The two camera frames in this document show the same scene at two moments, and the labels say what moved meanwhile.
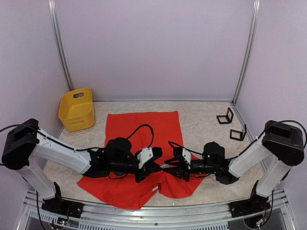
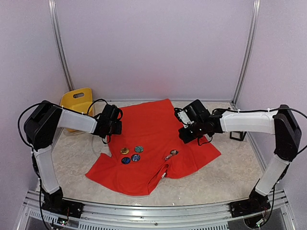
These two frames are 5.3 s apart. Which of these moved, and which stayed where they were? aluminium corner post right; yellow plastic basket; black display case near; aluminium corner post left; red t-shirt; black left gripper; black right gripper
Moved: red t-shirt; black left gripper; black right gripper
Stayed: aluminium corner post right; aluminium corner post left; yellow plastic basket; black display case near
